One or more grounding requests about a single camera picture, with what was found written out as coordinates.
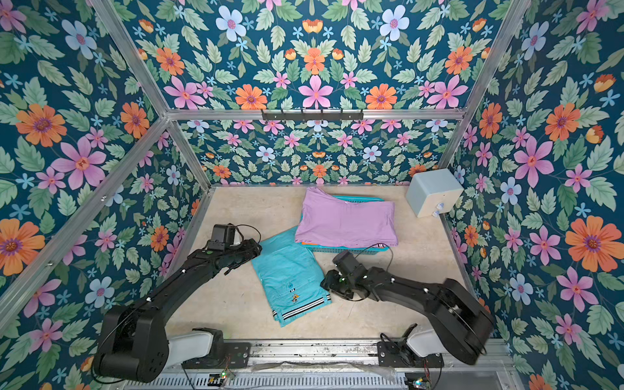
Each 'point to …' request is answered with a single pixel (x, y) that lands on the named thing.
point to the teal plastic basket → (362, 250)
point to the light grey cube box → (432, 192)
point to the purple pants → (325, 220)
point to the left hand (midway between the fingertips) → (258, 247)
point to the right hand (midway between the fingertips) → (322, 287)
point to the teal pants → (290, 276)
